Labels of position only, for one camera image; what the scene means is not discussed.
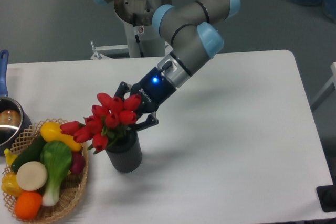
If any green bok choy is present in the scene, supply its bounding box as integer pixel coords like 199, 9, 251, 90
40, 140, 72, 207

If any green cucumber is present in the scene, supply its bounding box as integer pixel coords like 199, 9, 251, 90
11, 134, 47, 173

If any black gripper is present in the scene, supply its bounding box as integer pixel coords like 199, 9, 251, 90
114, 67, 176, 131

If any yellow squash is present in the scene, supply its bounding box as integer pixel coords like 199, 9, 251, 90
40, 122, 82, 152

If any dark grey ribbed vase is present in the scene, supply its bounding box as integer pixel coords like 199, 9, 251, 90
106, 130, 142, 173

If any orange fruit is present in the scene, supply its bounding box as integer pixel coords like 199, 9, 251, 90
14, 191, 42, 220

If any black device at table edge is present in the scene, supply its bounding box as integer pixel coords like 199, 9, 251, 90
316, 185, 335, 212

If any white frame at right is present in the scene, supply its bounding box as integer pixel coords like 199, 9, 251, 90
310, 62, 335, 113

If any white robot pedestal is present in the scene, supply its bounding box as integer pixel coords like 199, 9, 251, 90
91, 0, 172, 59

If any blue handled saucepan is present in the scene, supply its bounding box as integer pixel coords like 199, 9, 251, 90
1, 49, 31, 156

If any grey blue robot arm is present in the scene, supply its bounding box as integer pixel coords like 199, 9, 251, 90
94, 0, 240, 131

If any yellow bell pepper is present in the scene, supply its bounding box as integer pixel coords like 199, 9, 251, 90
1, 172, 24, 198

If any purple red radish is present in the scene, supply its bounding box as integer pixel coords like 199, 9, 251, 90
70, 152, 86, 174

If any red tulip bouquet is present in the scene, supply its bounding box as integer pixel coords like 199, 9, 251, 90
60, 93, 142, 153

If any woven wicker basket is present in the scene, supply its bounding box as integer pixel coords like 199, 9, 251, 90
1, 119, 89, 223

